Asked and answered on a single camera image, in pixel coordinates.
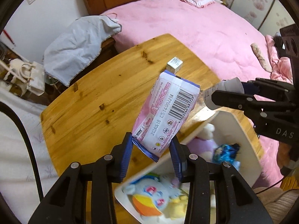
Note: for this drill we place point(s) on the yellow chick plush toy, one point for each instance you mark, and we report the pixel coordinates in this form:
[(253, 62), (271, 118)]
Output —
[(178, 207)]

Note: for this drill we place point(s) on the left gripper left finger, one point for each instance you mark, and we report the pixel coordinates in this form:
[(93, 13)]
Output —
[(126, 151)]

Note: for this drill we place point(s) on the blue pony plush toy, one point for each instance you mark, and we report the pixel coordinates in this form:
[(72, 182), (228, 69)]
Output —
[(151, 194)]

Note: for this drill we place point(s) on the white pill bottle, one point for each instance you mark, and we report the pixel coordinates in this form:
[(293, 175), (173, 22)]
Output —
[(215, 96)]

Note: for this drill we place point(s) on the small white box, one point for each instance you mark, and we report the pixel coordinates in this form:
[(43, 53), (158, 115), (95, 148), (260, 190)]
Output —
[(174, 65)]

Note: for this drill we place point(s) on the beige sweater forearm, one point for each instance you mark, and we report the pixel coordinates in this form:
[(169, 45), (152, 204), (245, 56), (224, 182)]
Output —
[(277, 202)]

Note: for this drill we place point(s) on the white plastic tray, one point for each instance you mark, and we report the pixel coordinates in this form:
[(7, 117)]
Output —
[(220, 138)]

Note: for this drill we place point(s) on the pink bed blanket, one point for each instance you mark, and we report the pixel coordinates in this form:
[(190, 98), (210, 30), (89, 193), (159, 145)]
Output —
[(215, 34)]

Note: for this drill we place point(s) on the wooden table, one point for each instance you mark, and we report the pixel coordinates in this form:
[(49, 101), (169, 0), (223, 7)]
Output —
[(93, 115)]

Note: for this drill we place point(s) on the purple plush toy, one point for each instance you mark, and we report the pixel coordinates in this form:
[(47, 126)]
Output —
[(203, 143)]

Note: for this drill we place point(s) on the white handbag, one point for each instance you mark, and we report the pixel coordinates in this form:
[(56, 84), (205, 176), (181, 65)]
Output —
[(18, 77)]

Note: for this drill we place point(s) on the pink tissue packet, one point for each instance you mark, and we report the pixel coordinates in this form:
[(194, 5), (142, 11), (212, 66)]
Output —
[(165, 110)]

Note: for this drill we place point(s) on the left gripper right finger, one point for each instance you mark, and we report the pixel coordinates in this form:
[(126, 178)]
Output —
[(177, 157)]

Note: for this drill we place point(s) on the white floral curtain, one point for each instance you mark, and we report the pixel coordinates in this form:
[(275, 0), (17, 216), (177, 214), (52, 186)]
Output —
[(18, 186)]

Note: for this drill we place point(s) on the pink pajama clothes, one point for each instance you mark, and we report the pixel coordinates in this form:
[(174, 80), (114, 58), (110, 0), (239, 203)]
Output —
[(281, 67)]

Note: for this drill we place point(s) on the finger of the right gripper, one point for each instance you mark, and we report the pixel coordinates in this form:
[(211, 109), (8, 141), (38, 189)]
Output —
[(250, 88)]

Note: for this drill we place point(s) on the beige patterned sock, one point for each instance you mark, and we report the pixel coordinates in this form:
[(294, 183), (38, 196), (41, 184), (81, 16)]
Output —
[(265, 64)]

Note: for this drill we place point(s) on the grey cloth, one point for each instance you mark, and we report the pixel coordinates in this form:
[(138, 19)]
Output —
[(78, 46)]

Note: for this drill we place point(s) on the blue patterned pouch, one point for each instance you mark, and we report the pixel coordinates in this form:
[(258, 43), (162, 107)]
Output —
[(227, 153)]

